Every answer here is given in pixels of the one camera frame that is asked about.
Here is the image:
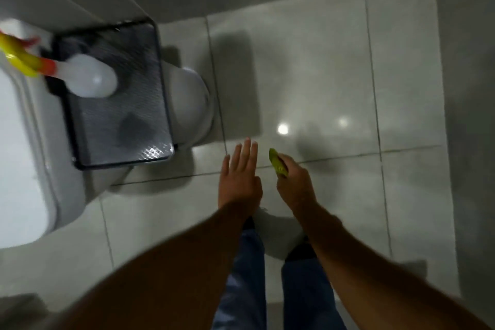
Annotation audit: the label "person's left hand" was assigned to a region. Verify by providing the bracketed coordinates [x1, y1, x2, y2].
[218, 137, 264, 219]

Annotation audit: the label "person's right hand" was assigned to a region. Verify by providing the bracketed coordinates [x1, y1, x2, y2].
[276, 152, 318, 215]

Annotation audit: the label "yellow sponge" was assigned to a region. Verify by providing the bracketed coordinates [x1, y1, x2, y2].
[268, 147, 290, 179]

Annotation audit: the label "person's left forearm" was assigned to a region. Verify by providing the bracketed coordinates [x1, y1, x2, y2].
[58, 202, 253, 330]

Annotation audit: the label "person's right forearm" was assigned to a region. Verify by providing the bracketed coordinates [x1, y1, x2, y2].
[293, 201, 492, 330]

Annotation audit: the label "person's right black shoe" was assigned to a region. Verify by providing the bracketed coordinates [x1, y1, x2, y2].
[284, 240, 318, 263]

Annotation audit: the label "person's left leg blue jeans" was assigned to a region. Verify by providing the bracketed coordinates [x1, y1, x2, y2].
[211, 226, 268, 330]

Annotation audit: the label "person's leg blue jeans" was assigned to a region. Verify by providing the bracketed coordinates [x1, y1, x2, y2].
[211, 226, 268, 330]
[280, 255, 348, 330]

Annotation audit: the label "person's right leg blue jeans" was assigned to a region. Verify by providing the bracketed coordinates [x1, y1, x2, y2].
[280, 255, 348, 330]

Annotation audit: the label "white toilet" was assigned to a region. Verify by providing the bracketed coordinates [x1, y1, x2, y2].
[0, 18, 216, 250]

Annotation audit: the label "black textured tray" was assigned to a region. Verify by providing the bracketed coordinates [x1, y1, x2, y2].
[51, 16, 176, 172]

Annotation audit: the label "white spray bottle yellow trigger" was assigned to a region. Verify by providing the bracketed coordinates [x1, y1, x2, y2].
[0, 27, 119, 100]

